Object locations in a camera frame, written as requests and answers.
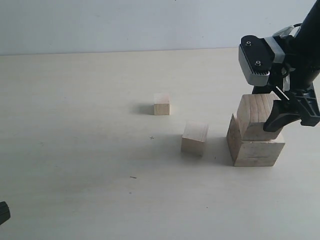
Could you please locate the smallest wooden cube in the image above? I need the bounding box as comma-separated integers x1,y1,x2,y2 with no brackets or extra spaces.
153,93,170,116

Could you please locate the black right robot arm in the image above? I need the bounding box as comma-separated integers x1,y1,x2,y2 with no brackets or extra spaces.
252,1,320,132

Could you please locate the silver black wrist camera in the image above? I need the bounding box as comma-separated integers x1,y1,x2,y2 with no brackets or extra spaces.
238,35,288,87

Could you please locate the medium-small wooden cube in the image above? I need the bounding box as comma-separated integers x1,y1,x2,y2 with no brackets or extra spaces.
180,121,209,156

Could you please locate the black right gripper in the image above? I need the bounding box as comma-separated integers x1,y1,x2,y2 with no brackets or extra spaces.
252,34,320,133

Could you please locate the medium-large wooden cube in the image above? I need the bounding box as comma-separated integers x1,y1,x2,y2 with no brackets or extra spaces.
236,93,283,141

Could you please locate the largest wooden cube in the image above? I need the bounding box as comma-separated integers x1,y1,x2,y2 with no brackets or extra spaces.
226,112,286,168

